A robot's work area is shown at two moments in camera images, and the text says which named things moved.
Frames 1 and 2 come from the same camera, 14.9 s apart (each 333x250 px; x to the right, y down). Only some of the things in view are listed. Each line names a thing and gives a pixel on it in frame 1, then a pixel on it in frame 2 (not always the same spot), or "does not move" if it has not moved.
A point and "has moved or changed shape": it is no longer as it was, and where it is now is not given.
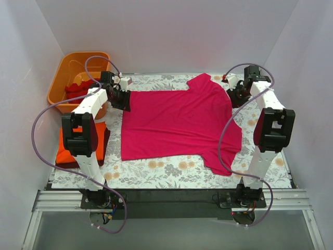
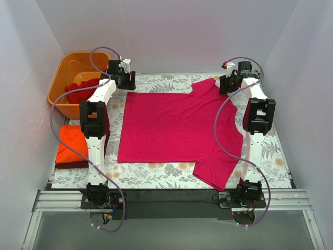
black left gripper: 121,99 -> 128,83
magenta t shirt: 182,122 has moved or changed shape
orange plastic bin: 78,66 does not move
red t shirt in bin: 73,89 does not move
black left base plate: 105,198 does not move
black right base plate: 246,198 does not move
